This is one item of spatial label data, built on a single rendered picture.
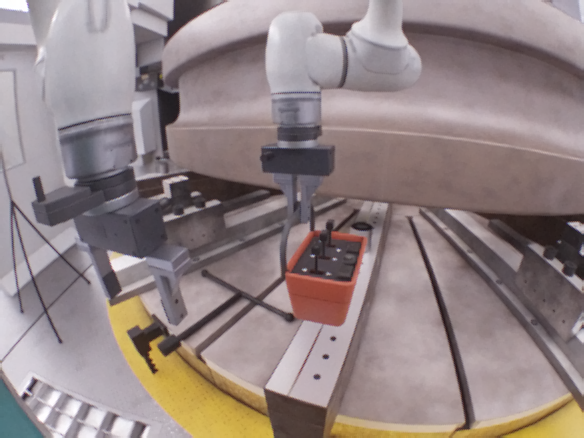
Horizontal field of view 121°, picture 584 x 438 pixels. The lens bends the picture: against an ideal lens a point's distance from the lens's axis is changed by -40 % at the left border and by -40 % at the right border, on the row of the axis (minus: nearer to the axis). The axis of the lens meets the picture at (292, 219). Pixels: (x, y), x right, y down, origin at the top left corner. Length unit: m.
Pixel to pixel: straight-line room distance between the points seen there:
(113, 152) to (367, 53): 0.40
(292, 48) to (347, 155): 0.62
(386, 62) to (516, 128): 0.87
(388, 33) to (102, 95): 0.41
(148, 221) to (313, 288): 0.32
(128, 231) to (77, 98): 0.14
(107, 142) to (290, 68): 0.30
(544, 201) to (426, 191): 0.56
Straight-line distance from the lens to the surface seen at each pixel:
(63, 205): 0.28
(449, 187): 1.05
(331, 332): 0.71
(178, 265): 0.29
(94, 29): 0.31
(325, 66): 0.48
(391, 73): 0.51
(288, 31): 0.48
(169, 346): 1.22
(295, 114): 0.47
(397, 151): 1.00
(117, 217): 0.30
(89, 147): 0.29
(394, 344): 1.21
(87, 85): 0.29
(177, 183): 1.60
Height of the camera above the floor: 1.20
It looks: 23 degrees down
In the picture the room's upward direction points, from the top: 2 degrees counter-clockwise
